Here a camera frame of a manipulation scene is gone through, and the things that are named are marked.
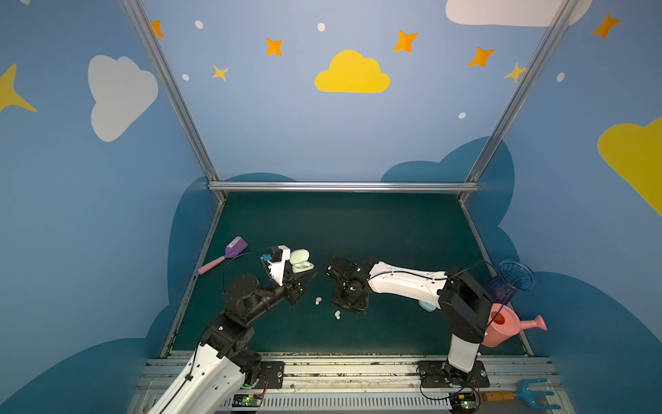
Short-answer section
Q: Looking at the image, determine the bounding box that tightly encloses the white earbud charging case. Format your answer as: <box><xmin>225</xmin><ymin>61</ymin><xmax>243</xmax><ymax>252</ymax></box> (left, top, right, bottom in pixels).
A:
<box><xmin>289</xmin><ymin>249</ymin><xmax>315</xmax><ymax>274</ymax></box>

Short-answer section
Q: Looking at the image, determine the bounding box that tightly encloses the light blue earbud charging case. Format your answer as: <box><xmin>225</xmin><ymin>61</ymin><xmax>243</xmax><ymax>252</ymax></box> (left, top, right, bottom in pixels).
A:
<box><xmin>418</xmin><ymin>301</ymin><xmax>437</xmax><ymax>312</ymax></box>

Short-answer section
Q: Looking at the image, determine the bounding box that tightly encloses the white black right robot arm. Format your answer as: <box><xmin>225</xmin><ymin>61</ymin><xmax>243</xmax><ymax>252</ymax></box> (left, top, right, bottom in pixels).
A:
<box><xmin>326</xmin><ymin>256</ymin><xmax>493</xmax><ymax>377</ymax></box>

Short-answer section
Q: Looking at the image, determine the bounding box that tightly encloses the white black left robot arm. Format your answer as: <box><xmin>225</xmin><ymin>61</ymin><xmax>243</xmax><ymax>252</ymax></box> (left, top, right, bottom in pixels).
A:
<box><xmin>149</xmin><ymin>269</ymin><xmax>317</xmax><ymax>413</ymax></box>

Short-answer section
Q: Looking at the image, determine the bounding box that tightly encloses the purple pink toy scoop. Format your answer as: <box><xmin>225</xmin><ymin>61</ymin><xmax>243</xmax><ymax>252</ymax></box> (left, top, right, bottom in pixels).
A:
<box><xmin>198</xmin><ymin>236</ymin><xmax>248</xmax><ymax>274</ymax></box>

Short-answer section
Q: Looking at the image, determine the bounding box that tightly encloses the green controller circuit board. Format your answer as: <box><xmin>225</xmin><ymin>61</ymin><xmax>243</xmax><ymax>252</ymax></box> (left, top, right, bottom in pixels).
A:
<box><xmin>449</xmin><ymin>393</ymin><xmax>480</xmax><ymax>414</ymax></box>
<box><xmin>232</xmin><ymin>394</ymin><xmax>264</xmax><ymax>410</ymax></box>

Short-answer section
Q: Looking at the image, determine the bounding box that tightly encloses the pink toy watering can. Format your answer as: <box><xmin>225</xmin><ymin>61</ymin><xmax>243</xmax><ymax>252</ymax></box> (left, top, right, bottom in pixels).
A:
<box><xmin>482</xmin><ymin>304</ymin><xmax>548</xmax><ymax>348</ymax></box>

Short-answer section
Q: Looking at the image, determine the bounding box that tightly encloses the blue toy garden fork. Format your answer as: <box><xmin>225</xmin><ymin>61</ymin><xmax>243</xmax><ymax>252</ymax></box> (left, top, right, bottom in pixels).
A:
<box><xmin>481</xmin><ymin>379</ymin><xmax>562</xmax><ymax>411</ymax></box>

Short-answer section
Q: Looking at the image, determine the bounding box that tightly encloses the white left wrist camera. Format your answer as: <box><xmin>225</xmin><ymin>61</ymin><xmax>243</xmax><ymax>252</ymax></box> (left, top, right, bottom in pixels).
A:
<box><xmin>261</xmin><ymin>245</ymin><xmax>291</xmax><ymax>286</ymax></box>

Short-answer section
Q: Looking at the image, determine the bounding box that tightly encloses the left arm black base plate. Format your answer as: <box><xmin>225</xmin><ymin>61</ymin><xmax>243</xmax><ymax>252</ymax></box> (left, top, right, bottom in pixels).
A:
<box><xmin>243</xmin><ymin>361</ymin><xmax>285</xmax><ymax>390</ymax></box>

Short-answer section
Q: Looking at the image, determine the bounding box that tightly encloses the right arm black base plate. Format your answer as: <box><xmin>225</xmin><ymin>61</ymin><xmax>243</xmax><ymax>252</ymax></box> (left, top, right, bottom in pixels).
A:
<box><xmin>417</xmin><ymin>361</ymin><xmax>491</xmax><ymax>388</ymax></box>

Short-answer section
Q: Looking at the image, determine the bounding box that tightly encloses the aluminium back frame rail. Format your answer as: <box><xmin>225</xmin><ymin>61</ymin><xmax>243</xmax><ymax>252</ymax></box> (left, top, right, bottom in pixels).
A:
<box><xmin>208</xmin><ymin>181</ymin><xmax>479</xmax><ymax>193</ymax></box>

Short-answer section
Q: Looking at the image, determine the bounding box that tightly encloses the aluminium left side rail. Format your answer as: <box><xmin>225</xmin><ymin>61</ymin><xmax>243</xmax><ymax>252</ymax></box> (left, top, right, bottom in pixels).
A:
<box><xmin>159</xmin><ymin>198</ymin><xmax>225</xmax><ymax>358</ymax></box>

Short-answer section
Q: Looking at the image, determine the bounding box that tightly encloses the aluminium left corner post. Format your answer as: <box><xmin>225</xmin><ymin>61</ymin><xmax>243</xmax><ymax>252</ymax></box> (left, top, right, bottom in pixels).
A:
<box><xmin>122</xmin><ymin>0</ymin><xmax>218</xmax><ymax>186</ymax></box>

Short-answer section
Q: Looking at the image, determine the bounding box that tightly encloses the aluminium corner post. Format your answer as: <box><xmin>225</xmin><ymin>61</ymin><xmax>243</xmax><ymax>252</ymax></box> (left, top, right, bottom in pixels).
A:
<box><xmin>122</xmin><ymin>0</ymin><xmax>218</xmax><ymax>186</ymax></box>
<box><xmin>458</xmin><ymin>0</ymin><xmax>580</xmax><ymax>205</ymax></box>

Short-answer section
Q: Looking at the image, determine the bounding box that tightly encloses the aluminium right corner post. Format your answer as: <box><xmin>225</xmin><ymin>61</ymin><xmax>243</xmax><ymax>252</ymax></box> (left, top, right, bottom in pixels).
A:
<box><xmin>458</xmin><ymin>0</ymin><xmax>580</xmax><ymax>205</ymax></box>

